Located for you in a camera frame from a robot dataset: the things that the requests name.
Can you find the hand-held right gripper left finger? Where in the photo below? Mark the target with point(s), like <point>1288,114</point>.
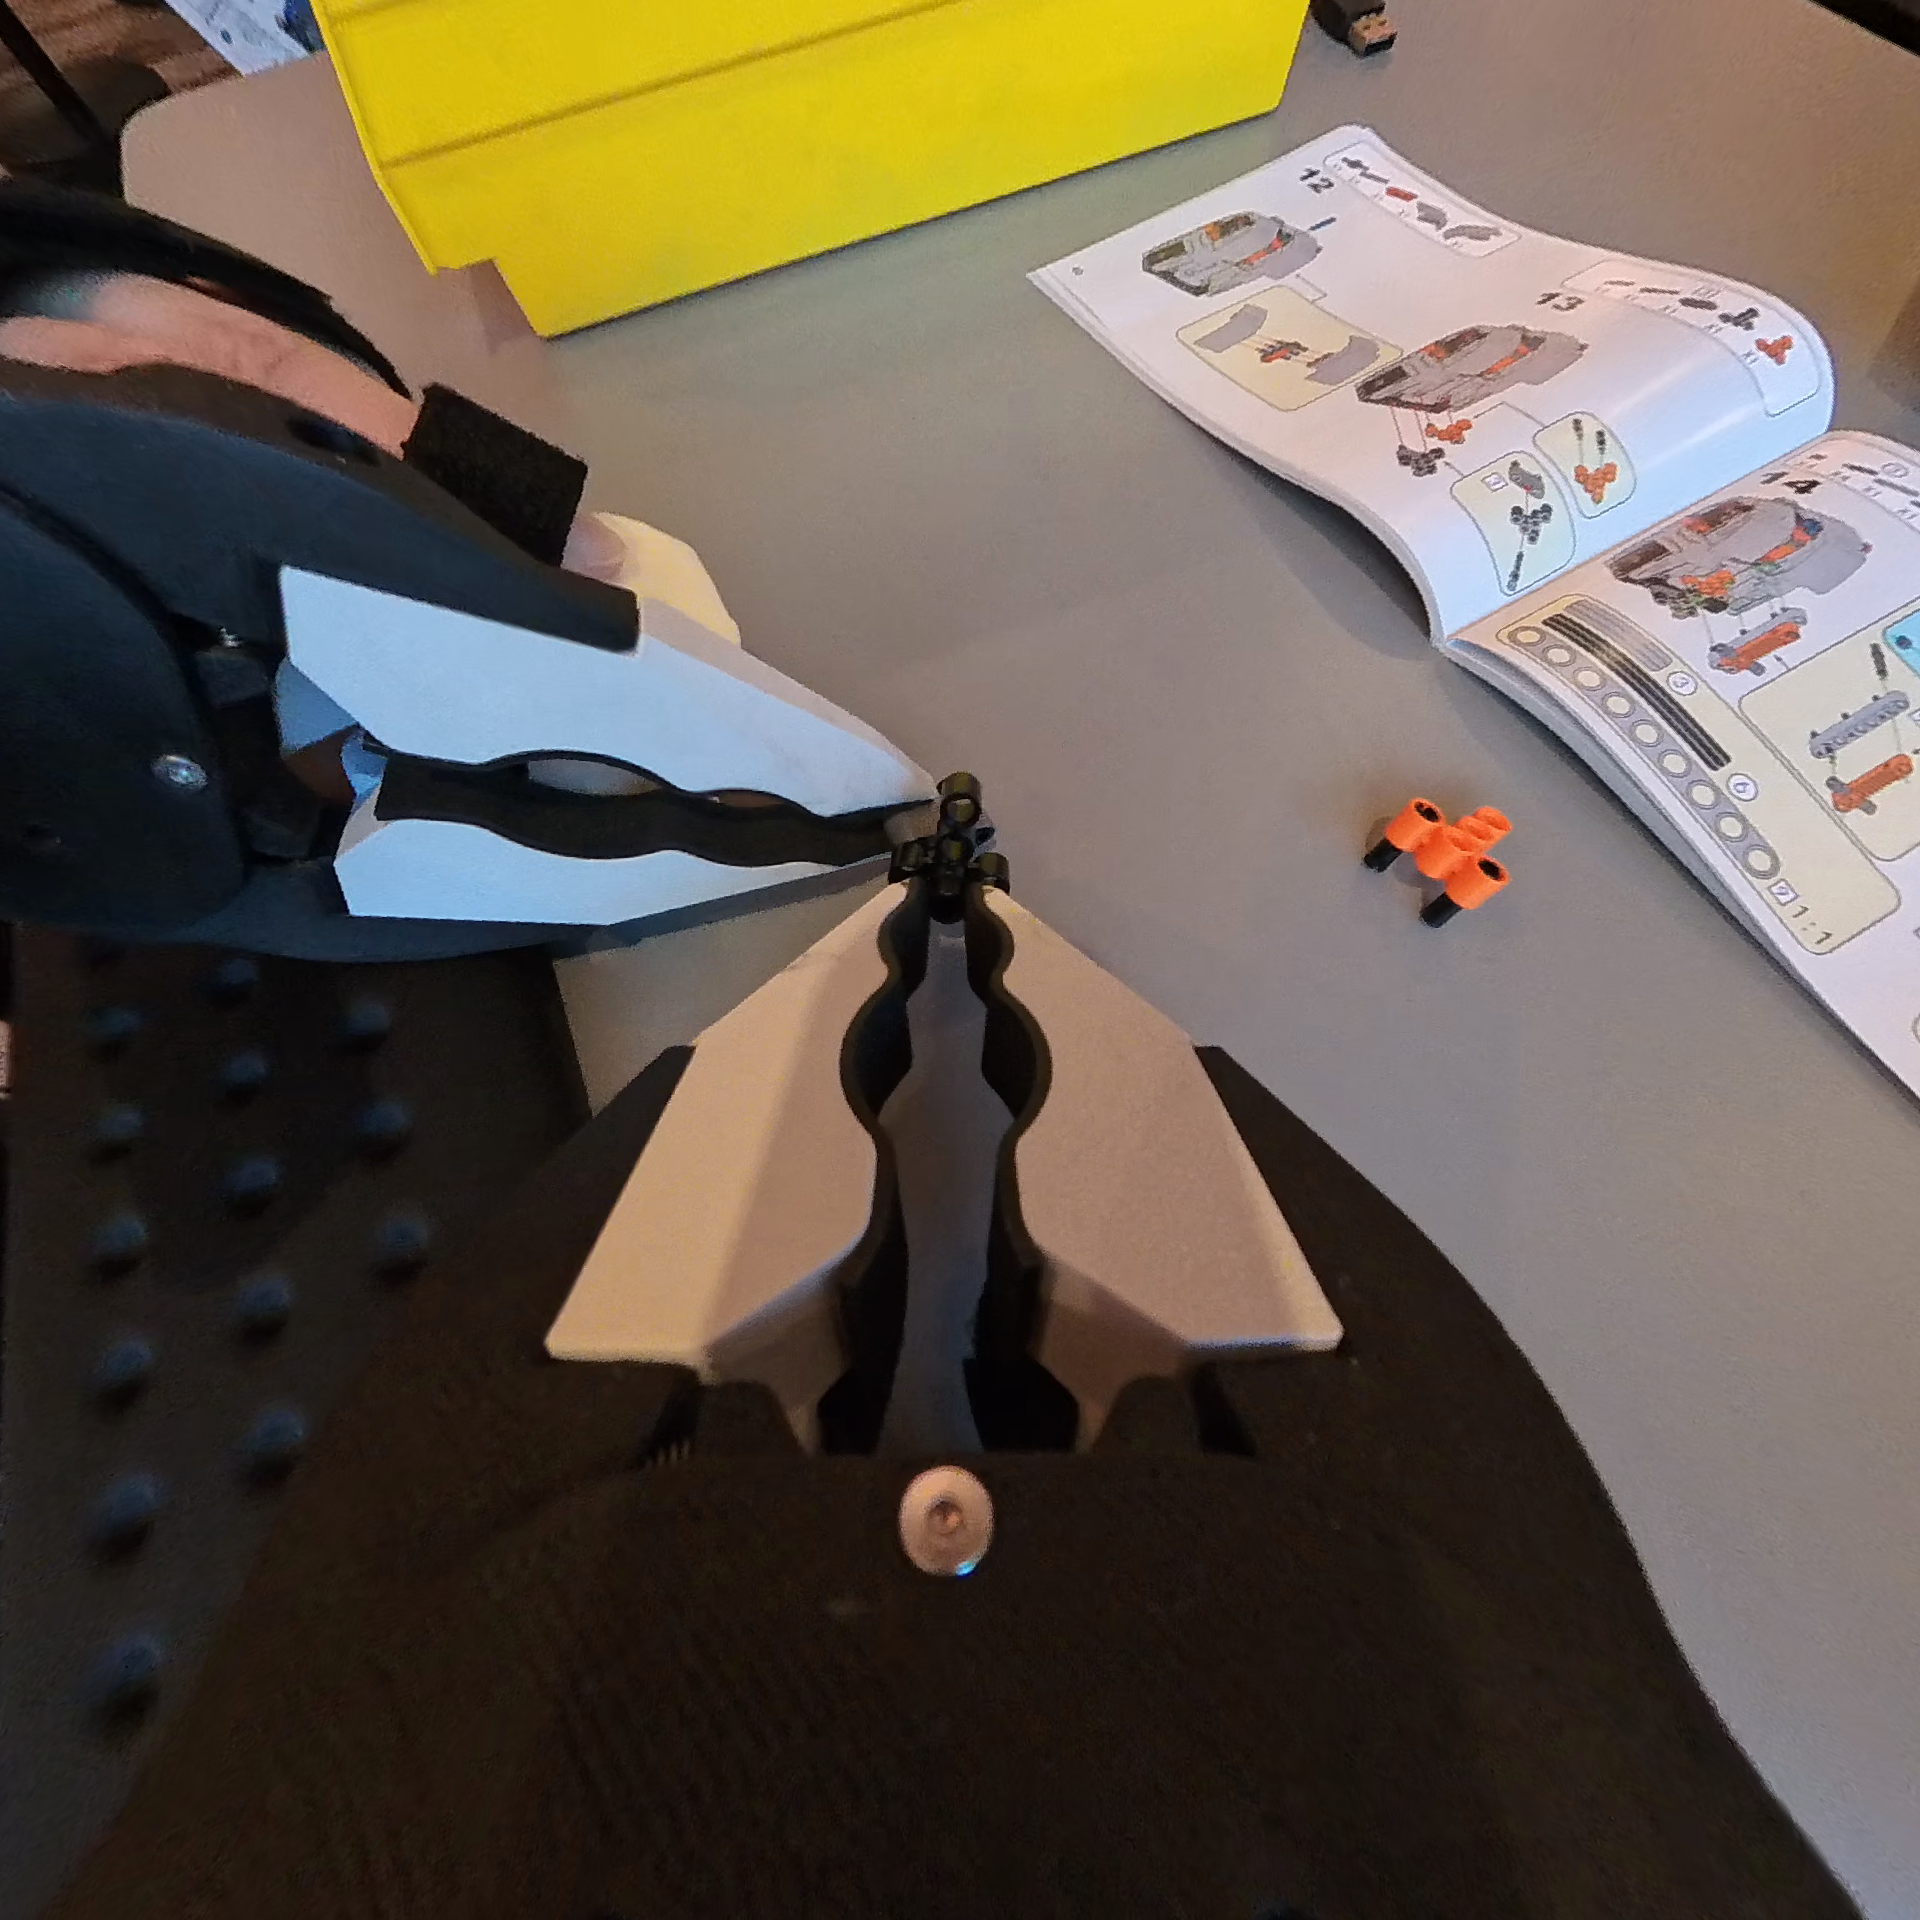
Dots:
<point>720,1200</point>

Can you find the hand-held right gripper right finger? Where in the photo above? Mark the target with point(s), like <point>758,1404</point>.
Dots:
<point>1156,1200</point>

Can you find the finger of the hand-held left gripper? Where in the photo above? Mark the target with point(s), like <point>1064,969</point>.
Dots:
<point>494,892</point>
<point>674,705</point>

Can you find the black cross connector piece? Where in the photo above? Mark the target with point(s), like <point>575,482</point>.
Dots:
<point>953,855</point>

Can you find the grey desk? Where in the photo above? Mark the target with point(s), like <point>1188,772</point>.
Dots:
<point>1049,675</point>

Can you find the person's left hand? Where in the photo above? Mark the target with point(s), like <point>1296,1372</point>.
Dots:
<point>181,359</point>

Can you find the orange connector with black pins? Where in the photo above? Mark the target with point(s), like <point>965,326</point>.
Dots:
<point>1455,848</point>

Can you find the black dimpled edge pad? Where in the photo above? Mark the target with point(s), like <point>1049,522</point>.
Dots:
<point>181,1275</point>

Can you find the yellow plastic bin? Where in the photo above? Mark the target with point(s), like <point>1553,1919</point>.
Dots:
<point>826,148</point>

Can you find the open instruction booklet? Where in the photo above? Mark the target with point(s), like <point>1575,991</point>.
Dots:
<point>1501,300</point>

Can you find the black USB plug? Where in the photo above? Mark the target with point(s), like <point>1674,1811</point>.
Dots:
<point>1354,23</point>

